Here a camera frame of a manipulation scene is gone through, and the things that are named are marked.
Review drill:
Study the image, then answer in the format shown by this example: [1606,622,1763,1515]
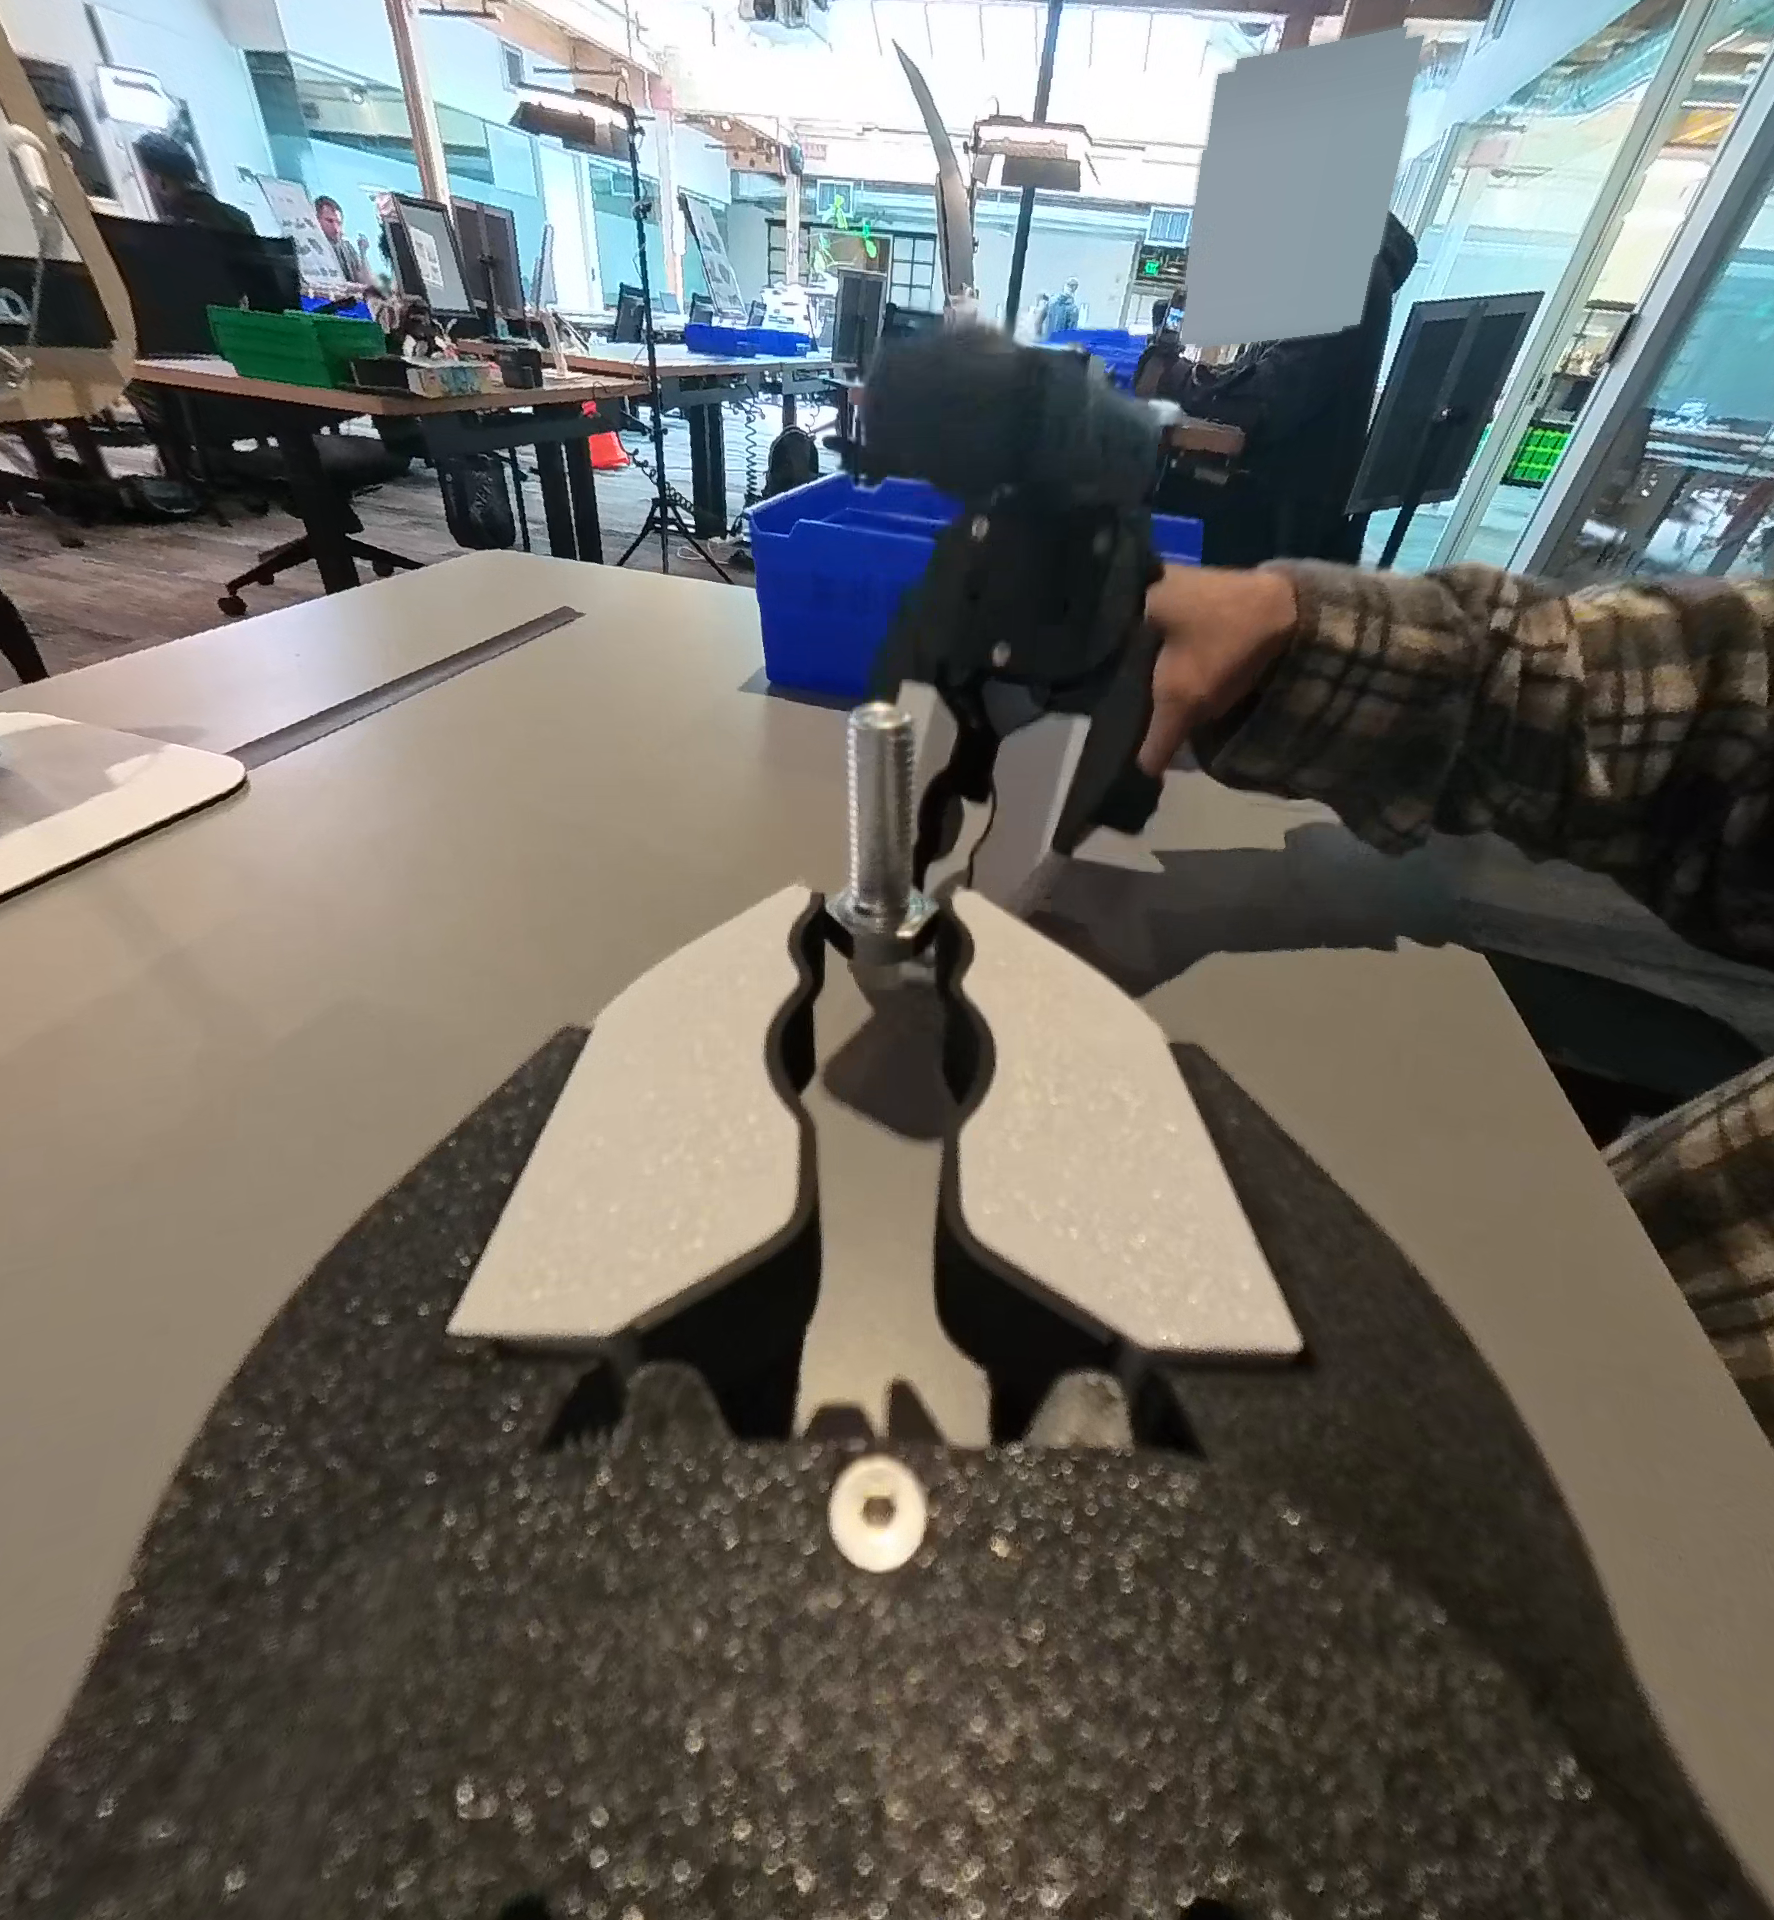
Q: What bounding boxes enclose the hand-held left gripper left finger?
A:
[444,881,821,1360]

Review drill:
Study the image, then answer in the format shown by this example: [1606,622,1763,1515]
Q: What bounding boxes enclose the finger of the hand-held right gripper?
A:
[947,693,1091,909]
[893,674,980,905]

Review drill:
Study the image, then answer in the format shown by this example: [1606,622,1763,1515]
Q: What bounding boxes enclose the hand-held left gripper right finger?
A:
[941,891,1309,1367]

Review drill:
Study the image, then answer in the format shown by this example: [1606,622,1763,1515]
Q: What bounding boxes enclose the silver hex bolt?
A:
[824,702,943,995]

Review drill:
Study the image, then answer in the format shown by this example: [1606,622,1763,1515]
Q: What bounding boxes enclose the blue parts bin with divider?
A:
[743,477,1204,699]

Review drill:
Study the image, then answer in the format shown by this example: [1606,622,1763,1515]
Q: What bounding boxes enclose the person's right forearm plaid sleeve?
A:
[1193,562,1774,992]

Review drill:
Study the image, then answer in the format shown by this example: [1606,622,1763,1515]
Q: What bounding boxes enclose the person's right hand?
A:
[1135,559,1304,781]

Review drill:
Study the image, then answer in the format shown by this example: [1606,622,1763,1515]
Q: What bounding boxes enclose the tall curved dark blade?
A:
[891,43,982,323]

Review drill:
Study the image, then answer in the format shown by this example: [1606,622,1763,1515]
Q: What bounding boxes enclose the black round-top pole lamp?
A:
[969,0,1101,340]

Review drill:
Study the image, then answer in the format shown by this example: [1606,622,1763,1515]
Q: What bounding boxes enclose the black computer monitor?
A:
[452,199,530,323]

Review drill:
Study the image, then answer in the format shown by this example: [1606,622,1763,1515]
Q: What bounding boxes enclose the white document stand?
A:
[0,0,251,932]

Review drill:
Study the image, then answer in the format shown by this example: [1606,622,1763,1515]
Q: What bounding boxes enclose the black tripod light stand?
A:
[514,75,740,586]

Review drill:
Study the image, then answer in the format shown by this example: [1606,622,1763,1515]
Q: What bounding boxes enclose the wooden desk with black legs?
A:
[129,352,650,565]

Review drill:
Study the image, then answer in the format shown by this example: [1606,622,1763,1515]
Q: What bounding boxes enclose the monitor showing white page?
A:
[381,193,477,321]

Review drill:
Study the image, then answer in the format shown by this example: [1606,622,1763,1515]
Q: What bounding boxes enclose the green plastic bins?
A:
[206,305,386,389]

